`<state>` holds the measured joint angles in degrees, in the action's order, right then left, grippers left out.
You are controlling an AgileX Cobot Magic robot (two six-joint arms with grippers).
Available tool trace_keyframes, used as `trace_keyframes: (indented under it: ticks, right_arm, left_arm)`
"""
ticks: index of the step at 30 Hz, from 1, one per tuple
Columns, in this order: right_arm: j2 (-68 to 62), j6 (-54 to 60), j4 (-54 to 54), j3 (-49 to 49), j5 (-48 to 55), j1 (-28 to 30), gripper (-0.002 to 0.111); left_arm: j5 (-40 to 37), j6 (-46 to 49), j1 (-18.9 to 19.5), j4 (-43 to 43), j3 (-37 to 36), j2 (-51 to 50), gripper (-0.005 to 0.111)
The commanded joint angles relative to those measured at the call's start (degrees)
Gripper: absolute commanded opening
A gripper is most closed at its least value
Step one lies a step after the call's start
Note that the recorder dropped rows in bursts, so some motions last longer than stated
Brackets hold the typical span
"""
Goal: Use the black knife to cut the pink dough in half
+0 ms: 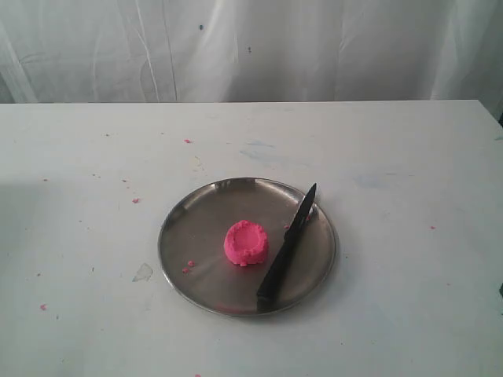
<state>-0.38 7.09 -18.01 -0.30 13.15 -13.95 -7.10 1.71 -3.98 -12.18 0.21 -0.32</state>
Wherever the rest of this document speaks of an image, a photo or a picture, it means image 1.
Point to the round steel plate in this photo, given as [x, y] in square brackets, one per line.
[192, 256]

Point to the pink dough lump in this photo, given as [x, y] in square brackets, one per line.
[246, 243]

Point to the black knife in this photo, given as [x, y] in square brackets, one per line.
[273, 280]

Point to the white backdrop curtain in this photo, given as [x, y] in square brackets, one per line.
[195, 51]

